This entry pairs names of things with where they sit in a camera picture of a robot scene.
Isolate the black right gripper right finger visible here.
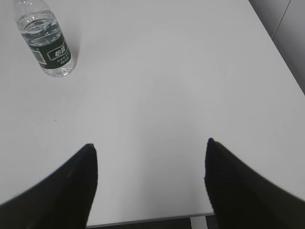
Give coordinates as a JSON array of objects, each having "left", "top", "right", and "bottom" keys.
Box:
[{"left": 204, "top": 138, "right": 305, "bottom": 229}]

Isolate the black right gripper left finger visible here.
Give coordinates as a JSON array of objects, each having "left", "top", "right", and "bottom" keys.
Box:
[{"left": 0, "top": 144, "right": 98, "bottom": 229}]

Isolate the green label water bottle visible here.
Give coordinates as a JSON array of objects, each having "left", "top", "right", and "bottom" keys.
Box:
[{"left": 13, "top": 0, "right": 75, "bottom": 78}]

